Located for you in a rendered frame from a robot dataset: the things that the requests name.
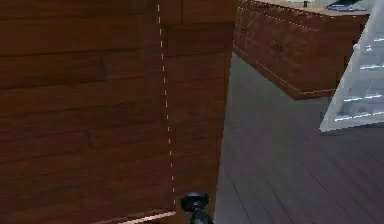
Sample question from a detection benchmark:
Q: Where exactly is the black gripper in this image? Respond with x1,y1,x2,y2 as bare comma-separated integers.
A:
180,191,215,224

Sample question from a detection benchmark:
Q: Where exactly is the dark brown wooden cupboard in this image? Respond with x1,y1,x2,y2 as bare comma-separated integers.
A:
0,0,237,224

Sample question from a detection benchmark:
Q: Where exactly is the brown wooden chest of drawers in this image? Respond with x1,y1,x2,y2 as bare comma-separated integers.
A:
232,0,371,100

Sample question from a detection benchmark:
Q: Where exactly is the white shelf unit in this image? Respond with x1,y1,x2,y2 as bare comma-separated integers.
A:
319,0,384,133

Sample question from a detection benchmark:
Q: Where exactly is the dark blue flat dish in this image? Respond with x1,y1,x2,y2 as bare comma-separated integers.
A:
324,2,368,13

